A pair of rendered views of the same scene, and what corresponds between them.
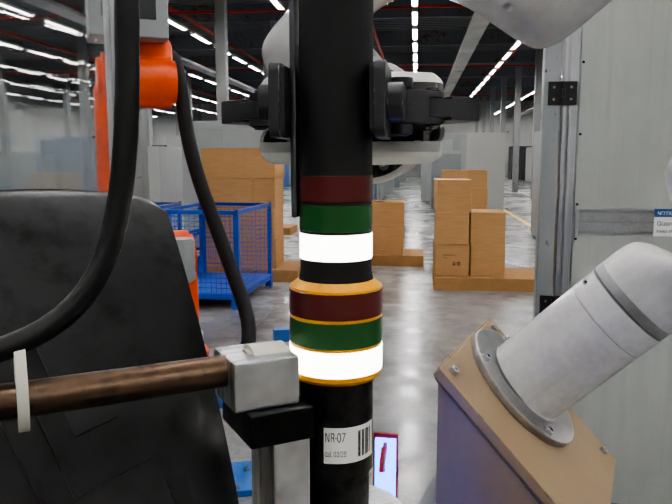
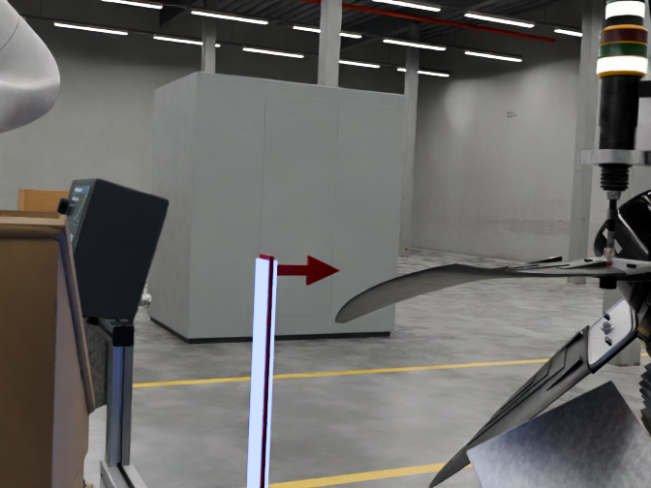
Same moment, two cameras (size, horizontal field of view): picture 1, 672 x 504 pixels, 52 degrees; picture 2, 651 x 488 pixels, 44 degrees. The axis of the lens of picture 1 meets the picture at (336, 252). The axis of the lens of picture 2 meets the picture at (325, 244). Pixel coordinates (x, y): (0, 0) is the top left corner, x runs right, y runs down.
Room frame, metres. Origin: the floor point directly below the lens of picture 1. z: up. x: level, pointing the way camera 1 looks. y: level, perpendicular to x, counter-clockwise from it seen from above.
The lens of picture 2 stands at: (0.96, 0.50, 1.23)
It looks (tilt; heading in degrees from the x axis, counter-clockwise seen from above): 3 degrees down; 237
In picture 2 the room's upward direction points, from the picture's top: 3 degrees clockwise
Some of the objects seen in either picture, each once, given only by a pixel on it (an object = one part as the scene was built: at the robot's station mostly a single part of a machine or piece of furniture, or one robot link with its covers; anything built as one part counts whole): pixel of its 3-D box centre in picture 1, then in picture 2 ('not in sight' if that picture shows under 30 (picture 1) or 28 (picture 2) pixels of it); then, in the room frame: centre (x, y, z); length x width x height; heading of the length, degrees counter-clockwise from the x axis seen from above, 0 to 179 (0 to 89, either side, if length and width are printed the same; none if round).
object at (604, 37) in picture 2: (336, 298); (623, 39); (0.32, 0.00, 1.40); 0.04 x 0.04 x 0.01
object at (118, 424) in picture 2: not in sight; (119, 393); (0.60, -0.58, 0.96); 0.03 x 0.03 x 0.20; 82
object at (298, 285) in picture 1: (336, 325); (622, 53); (0.32, 0.00, 1.39); 0.04 x 0.04 x 0.05
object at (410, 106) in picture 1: (409, 104); not in sight; (0.33, -0.03, 1.49); 0.07 x 0.03 x 0.03; 172
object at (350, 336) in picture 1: (336, 325); (622, 53); (0.32, 0.00, 1.39); 0.04 x 0.04 x 0.01
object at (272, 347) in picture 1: (266, 364); not in sight; (0.30, 0.03, 1.37); 0.02 x 0.02 x 0.02; 27
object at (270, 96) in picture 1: (266, 106); not in sight; (0.34, 0.03, 1.49); 0.07 x 0.03 x 0.03; 172
